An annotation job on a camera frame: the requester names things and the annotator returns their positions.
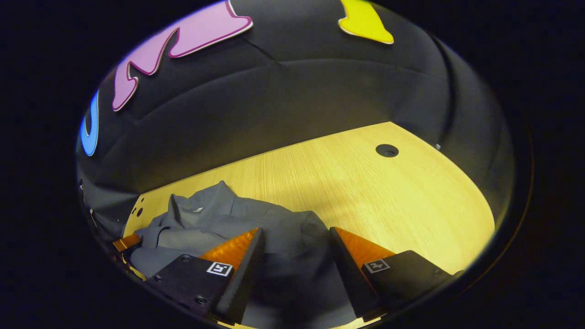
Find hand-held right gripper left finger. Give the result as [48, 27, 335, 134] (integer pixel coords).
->
[144, 227, 266, 326]

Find black backdrop cloth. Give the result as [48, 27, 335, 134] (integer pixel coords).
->
[75, 0, 517, 238]

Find grey button-up shirt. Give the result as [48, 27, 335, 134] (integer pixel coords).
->
[129, 180, 362, 329]

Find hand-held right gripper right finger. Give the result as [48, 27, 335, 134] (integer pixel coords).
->
[329, 226, 462, 323]

